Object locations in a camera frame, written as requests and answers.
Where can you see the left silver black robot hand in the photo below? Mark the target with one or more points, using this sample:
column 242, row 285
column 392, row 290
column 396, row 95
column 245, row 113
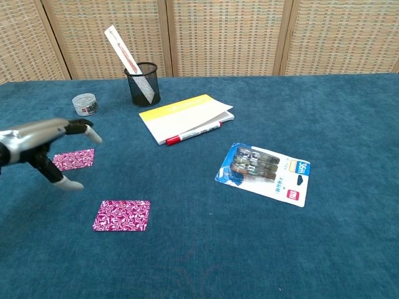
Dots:
column 31, row 137

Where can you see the pink white patterned tile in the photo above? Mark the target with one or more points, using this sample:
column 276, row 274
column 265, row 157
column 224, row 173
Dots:
column 121, row 215
column 76, row 159

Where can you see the clear round clip box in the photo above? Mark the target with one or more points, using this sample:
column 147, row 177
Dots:
column 84, row 106

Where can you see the black mesh pen holder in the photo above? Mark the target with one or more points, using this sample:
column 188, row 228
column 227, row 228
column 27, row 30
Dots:
column 134, row 98

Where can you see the white ruler with red print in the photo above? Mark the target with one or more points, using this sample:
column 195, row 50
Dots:
column 120, row 46

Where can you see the red capped white marker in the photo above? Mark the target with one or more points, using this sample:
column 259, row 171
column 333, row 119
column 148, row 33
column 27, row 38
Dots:
column 173, row 140

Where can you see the yellow and white notebook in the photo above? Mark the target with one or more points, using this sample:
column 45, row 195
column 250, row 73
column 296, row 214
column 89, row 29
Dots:
column 184, row 120

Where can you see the blue table cloth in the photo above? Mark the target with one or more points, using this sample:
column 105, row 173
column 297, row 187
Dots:
column 199, row 249

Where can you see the woven rattan folding screen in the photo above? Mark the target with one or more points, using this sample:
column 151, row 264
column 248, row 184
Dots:
column 224, row 37

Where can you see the blue white tape blister pack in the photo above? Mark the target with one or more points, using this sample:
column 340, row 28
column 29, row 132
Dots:
column 280, row 183

